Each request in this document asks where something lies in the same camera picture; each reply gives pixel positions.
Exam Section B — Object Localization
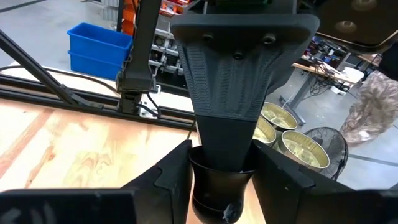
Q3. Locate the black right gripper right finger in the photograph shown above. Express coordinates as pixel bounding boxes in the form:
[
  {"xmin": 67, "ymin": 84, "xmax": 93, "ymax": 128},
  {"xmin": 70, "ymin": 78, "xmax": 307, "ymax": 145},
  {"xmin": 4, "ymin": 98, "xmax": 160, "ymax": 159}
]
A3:
[{"xmin": 251, "ymin": 139, "xmax": 398, "ymax": 224}]

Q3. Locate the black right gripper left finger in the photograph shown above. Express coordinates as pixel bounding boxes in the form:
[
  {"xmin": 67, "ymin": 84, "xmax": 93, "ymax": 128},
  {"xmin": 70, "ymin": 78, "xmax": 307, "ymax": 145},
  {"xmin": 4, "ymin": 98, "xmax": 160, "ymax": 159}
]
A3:
[{"xmin": 0, "ymin": 139, "xmax": 194, "ymax": 224}]

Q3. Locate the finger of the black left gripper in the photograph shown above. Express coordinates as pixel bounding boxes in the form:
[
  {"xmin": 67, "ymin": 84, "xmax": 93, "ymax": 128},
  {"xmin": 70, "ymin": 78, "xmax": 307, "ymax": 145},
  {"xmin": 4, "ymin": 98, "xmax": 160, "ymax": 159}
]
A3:
[{"xmin": 170, "ymin": 13, "xmax": 320, "ymax": 172}]

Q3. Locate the silver scented candle tin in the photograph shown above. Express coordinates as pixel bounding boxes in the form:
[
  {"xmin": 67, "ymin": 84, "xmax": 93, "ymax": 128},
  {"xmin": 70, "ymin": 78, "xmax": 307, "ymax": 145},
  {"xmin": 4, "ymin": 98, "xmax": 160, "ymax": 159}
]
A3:
[
  {"xmin": 252, "ymin": 116, "xmax": 277, "ymax": 147},
  {"xmin": 275, "ymin": 129, "xmax": 330, "ymax": 171},
  {"xmin": 260, "ymin": 101, "xmax": 299, "ymax": 131}
]

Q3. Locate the black candlestick holder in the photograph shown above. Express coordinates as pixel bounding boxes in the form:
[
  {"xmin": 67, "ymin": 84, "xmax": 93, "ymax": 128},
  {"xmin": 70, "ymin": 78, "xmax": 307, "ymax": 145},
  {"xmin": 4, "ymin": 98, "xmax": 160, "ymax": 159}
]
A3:
[{"xmin": 188, "ymin": 145, "xmax": 257, "ymax": 224}]

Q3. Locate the black floor fan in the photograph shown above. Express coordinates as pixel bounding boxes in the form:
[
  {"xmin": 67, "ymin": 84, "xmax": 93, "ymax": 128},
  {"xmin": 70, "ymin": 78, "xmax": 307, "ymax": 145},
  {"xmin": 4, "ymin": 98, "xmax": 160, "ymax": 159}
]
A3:
[{"xmin": 303, "ymin": 126, "xmax": 349, "ymax": 181}]

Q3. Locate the parts rack with orange bins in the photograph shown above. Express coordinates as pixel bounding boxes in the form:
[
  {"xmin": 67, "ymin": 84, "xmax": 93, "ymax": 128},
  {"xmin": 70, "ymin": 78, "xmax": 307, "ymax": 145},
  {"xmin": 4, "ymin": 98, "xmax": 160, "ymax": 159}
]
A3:
[{"xmin": 102, "ymin": 0, "xmax": 190, "ymax": 78}]

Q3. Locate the cluttered wooden desk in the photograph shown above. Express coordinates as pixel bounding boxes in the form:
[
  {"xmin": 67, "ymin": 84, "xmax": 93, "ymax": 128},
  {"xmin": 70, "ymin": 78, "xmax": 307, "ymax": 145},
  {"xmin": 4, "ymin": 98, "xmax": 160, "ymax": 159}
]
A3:
[{"xmin": 291, "ymin": 51, "xmax": 365, "ymax": 126}]

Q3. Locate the person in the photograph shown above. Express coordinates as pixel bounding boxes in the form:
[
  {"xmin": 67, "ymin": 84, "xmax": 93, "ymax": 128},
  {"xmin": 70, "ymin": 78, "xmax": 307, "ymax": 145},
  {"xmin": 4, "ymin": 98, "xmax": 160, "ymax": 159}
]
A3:
[{"xmin": 338, "ymin": 40, "xmax": 398, "ymax": 147}]

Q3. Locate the blue plastic bin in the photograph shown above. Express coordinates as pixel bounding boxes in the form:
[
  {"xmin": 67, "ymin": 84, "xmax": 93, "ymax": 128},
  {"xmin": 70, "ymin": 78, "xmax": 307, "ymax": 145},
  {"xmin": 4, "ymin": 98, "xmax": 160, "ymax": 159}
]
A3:
[
  {"xmin": 67, "ymin": 50, "xmax": 125, "ymax": 81},
  {"xmin": 67, "ymin": 21, "xmax": 134, "ymax": 67}
]

